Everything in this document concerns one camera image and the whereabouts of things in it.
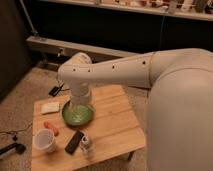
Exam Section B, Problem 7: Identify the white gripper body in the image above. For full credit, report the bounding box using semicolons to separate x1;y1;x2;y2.
69;82;91;112

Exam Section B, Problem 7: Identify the green ceramic bowl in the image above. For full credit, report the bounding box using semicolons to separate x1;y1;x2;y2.
62;101;95;126

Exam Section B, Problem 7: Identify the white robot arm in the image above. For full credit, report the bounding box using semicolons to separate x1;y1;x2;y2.
58;48;213;171

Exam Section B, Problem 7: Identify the black power adapter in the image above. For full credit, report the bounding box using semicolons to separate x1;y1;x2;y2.
49;86;62;97

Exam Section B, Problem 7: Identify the orange carrot toy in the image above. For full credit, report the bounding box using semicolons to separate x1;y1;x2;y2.
44;121;59;136

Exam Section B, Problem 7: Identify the wooden table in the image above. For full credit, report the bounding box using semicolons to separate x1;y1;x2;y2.
31;85;146;171

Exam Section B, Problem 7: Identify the small clear bottle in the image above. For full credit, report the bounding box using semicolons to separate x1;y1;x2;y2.
80;135;93;159

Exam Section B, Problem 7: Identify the black remote control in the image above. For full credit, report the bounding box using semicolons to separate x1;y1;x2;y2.
65;131;84;154

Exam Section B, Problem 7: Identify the shelf with items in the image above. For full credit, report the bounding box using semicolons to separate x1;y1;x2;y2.
40;0;213;22

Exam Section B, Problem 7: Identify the long grey baseboard rail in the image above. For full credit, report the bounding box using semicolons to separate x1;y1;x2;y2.
26;36;135;62

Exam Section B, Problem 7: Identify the black cable on floor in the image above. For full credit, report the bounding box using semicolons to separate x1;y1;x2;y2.
0;123;33;142

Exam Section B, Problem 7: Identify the black handle tool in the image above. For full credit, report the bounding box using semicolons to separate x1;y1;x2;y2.
0;143;26;155

